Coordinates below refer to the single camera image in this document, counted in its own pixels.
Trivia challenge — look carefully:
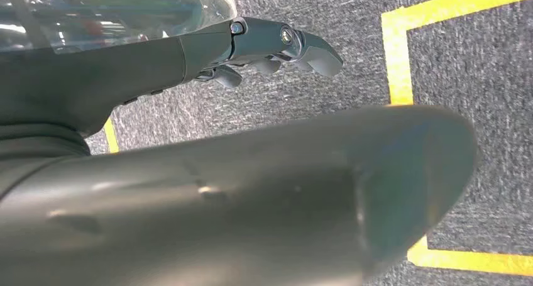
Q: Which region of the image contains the yellow floor tape rectangle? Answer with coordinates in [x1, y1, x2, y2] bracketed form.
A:
[381, 0, 533, 277]

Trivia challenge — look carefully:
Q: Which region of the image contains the clear plastic film cover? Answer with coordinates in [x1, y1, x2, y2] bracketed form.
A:
[0, 0, 238, 55]

